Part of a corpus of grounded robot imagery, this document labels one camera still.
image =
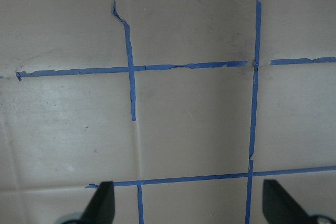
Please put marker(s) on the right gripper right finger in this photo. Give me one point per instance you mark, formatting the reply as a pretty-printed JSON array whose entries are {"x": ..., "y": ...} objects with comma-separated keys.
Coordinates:
[{"x": 279, "y": 207}]

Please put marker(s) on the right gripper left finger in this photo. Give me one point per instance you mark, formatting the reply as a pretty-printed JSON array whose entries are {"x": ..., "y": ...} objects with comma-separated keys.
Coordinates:
[{"x": 101, "y": 208}]

